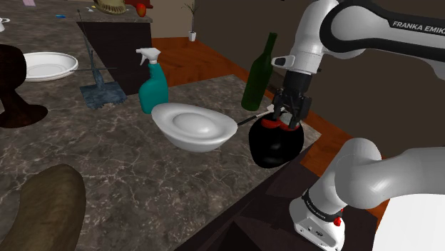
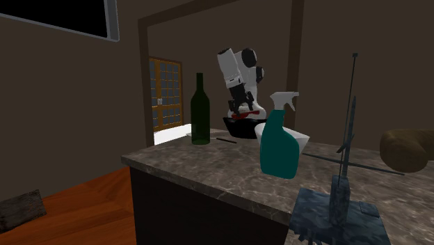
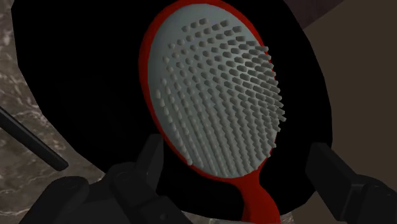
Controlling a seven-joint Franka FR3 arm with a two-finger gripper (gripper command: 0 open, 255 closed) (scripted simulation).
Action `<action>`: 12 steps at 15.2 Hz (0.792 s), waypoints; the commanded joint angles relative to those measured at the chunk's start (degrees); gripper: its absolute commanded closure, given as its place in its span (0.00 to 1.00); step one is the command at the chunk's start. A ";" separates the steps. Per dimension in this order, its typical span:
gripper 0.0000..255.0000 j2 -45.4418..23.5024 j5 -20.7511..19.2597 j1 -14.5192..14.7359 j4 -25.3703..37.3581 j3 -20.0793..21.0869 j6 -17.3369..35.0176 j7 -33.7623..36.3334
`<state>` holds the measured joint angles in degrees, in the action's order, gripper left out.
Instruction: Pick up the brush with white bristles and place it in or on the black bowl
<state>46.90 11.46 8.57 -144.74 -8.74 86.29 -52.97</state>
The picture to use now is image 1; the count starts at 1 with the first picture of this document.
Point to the grey-blue mop-shaped tool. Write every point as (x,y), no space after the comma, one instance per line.
(102,92)

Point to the white oval bowl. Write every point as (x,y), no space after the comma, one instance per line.
(198,128)

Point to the white cup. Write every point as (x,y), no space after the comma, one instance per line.
(2,24)

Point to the black round vase red rim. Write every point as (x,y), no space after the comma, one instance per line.
(274,147)

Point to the potted plant in white pot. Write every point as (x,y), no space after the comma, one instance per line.
(192,34)

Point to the red apple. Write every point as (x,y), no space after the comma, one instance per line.
(141,10)

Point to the pink flat object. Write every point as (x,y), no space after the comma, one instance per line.
(29,2)

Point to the dark kitchen cabinet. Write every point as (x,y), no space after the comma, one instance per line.
(118,45)

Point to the small blue flat object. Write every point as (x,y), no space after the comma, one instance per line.
(61,16)

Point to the white round plate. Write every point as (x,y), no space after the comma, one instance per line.
(48,66)

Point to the teal spray bottle white trigger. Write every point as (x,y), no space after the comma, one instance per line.
(154,90)

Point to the dark brown goblet-shaped vase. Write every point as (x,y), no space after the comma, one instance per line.
(12,76)

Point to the tan woven basket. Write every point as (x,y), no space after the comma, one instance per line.
(111,6)

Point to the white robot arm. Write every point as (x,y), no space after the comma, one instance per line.
(361,173)

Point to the brown potato-shaped object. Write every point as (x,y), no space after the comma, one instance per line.
(45,212)

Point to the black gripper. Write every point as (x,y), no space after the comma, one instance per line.
(297,83)

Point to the dark green glass bottle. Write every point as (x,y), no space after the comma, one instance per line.
(258,80)

